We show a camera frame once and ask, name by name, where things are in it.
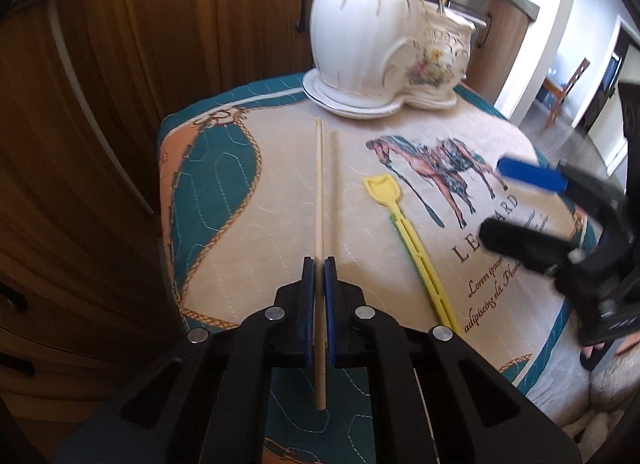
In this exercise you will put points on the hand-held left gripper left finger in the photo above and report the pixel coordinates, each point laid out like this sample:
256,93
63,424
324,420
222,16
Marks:
307,304

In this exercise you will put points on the wooden corner cabinet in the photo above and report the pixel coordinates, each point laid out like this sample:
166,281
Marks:
60,194

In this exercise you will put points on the narrow wooden cabinet door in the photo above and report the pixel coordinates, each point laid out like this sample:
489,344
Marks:
500,53

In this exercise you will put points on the horse printed quilted mat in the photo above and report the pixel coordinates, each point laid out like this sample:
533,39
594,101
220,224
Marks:
240,204

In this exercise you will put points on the wooden chopstick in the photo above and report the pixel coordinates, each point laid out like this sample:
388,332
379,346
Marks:
318,204

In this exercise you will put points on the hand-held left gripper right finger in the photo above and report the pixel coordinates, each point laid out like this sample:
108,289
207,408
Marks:
331,304

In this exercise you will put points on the wooden chair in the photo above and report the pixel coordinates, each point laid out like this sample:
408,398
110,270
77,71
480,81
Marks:
575,78

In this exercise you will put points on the white fluffy fabric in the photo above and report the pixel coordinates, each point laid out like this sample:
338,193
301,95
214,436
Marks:
610,394

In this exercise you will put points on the yellow plastic tongs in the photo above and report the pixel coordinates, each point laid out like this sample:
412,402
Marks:
382,191

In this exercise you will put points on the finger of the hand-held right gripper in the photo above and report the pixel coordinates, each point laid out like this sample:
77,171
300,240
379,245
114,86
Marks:
525,244
535,173

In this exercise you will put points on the cream ceramic double utensil holder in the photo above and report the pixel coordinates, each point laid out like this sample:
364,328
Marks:
360,33

